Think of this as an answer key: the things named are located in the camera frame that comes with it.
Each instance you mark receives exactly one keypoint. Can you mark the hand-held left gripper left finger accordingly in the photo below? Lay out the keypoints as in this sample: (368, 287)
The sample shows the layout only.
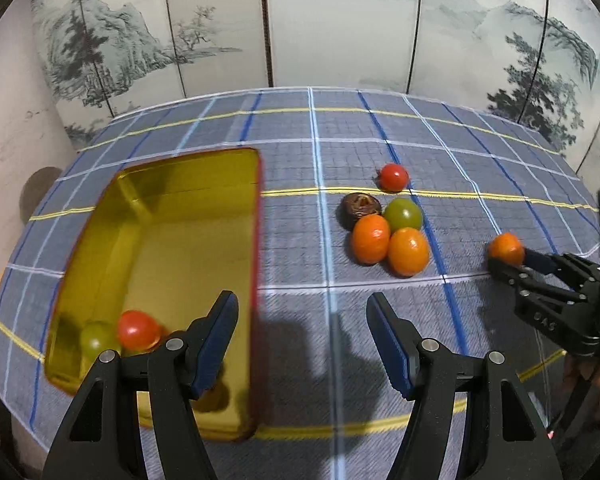
(220, 340)

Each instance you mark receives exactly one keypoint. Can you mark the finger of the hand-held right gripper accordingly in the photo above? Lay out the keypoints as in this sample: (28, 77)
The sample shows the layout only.
(537, 261)
(547, 317)

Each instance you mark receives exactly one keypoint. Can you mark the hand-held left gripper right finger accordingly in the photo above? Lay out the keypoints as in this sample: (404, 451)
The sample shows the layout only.
(387, 340)

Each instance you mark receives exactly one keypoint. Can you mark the orange mandarin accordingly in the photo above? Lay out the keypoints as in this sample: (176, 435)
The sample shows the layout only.
(408, 252)
(370, 240)
(506, 249)

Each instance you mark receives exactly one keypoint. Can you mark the orange-red tomato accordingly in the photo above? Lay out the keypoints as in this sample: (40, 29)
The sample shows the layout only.
(137, 329)

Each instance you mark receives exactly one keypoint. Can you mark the gold and red tin box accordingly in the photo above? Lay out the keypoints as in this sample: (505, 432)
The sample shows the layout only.
(180, 240)

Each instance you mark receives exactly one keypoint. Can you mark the green tomato with stem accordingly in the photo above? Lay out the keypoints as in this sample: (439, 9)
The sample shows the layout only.
(97, 342)

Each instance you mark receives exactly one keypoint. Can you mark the dark brown mushroom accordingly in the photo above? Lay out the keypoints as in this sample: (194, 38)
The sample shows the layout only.
(360, 207)

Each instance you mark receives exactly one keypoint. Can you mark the red tomato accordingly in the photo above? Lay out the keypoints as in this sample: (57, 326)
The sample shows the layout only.
(394, 177)

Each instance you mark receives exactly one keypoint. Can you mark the blue plaid tablecloth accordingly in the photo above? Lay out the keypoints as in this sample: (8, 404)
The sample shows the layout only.
(430, 140)

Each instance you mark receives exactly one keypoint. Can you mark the dark furniture leg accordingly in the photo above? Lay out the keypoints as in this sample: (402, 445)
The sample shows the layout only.
(5, 430)

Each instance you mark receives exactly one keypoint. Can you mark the round brown stool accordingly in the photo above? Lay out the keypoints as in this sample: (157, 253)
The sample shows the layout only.
(35, 192)

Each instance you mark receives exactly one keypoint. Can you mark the painted landscape folding screen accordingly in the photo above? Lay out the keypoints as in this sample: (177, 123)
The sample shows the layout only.
(330, 25)

